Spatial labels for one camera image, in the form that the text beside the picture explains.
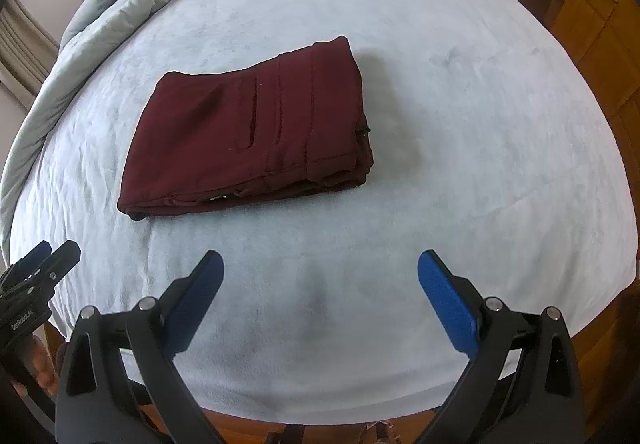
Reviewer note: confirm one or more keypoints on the light blue fleece bed sheet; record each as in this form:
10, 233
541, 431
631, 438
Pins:
450, 99

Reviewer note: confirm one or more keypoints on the person's left hand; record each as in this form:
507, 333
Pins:
45, 366

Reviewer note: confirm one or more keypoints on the beige curtain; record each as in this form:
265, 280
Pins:
25, 49

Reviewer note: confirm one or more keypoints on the maroon pants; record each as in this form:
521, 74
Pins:
225, 134

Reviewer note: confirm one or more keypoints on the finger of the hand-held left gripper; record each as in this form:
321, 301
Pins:
57, 264
32, 256

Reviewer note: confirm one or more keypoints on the wooden cabinet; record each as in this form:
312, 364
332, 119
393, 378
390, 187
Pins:
575, 9

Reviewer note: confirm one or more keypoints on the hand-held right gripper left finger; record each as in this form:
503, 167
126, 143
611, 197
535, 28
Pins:
197, 304

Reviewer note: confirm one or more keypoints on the wooden bed frame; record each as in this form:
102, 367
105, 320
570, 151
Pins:
325, 429

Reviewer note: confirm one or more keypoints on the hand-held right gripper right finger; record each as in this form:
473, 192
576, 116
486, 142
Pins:
450, 304

